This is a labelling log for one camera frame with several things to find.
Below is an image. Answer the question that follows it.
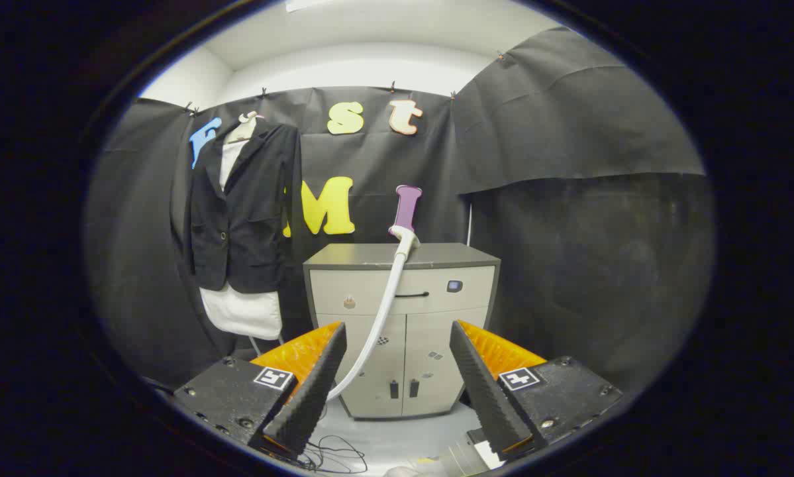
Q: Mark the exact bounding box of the black blazer jacket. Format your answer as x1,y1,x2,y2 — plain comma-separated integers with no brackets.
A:
183,119,303,294

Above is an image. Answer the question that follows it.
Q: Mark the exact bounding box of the black backdrop cloth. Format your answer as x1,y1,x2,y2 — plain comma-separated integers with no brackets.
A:
84,26,715,392

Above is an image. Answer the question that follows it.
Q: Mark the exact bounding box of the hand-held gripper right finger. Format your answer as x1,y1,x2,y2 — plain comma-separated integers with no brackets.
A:
449,320,624,458

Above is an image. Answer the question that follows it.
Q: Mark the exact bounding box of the white shirt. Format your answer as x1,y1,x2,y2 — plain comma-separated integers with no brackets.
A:
199,138,283,341

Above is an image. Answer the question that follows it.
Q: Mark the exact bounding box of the white clothes hanger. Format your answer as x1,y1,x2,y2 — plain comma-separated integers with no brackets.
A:
224,111,265,144

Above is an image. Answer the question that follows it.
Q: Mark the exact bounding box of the black cable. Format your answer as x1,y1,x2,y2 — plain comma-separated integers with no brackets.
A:
297,434,369,474

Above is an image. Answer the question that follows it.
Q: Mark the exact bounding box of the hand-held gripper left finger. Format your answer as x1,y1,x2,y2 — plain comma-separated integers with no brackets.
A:
174,321,348,459

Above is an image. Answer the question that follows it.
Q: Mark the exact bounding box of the grey cabinet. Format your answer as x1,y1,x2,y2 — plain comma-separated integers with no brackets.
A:
303,242,501,421

